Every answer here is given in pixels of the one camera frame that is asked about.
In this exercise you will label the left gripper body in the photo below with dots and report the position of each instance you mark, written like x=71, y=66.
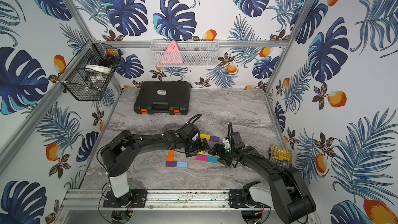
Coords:
x=197, y=144

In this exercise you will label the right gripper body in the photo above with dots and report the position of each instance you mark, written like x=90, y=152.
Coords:
x=226, y=155

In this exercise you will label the magenta block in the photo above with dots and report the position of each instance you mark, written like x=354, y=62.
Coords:
x=201, y=157

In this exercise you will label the teal block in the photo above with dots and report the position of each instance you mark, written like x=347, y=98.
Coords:
x=212, y=159

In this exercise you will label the short yellow block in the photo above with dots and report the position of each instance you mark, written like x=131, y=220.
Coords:
x=205, y=137

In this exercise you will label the light blue block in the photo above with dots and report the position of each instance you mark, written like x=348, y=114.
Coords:
x=182, y=165

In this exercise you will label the purple short block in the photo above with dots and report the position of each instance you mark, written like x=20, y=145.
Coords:
x=214, y=139

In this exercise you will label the orange block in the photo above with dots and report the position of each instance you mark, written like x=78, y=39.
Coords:
x=171, y=155

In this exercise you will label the dark purple block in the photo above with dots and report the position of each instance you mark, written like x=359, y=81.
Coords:
x=171, y=164

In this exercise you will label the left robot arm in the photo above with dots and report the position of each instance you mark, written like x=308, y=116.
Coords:
x=119, y=154

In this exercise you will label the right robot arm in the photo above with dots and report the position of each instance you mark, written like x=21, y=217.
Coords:
x=291, y=198

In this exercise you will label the yellow screwdriver bit set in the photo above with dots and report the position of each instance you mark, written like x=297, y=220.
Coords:
x=281, y=157

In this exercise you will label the black plastic tool case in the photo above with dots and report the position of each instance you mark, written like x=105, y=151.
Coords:
x=163, y=97

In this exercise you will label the pink triangle item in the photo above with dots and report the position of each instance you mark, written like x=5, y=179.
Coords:
x=172, y=54

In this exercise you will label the white roll in basket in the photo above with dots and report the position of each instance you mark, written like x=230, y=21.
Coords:
x=98, y=69

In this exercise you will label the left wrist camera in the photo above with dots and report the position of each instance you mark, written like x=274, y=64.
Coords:
x=189, y=131

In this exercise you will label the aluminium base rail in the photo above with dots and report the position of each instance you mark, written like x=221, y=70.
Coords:
x=156, y=200

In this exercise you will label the black wire basket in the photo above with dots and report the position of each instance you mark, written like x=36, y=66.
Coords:
x=89, y=86

